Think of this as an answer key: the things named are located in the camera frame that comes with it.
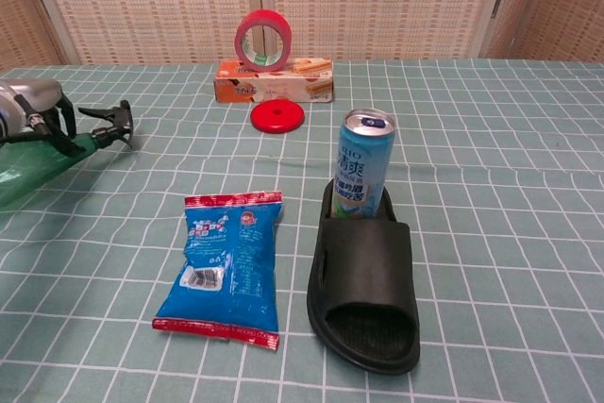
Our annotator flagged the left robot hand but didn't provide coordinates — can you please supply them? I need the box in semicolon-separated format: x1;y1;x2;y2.
0;79;86;157

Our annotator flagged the green spray bottle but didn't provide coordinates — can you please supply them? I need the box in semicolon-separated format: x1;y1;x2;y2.
0;99;135;210

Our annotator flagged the red tape roll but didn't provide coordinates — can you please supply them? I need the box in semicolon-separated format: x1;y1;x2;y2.
234;8;294;73

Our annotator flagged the blue snack bag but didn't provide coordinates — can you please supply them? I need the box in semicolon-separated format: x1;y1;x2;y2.
151;190;284;351

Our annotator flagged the red round disc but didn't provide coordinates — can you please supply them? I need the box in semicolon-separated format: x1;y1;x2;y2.
249;98;306;134

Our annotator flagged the orange wafer biscuit box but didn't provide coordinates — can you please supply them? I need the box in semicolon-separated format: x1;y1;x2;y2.
213;57;336;105

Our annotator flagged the woven folding screen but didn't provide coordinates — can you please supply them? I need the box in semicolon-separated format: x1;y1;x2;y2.
0;0;604;72

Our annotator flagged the blue drink can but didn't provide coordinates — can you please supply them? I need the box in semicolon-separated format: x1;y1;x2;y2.
329;109;396;222

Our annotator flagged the black slipper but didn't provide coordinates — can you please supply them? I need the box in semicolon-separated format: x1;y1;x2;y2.
306;176;422;376

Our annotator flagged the green checkered tablecloth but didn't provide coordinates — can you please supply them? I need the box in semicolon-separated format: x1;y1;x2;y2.
0;58;604;403

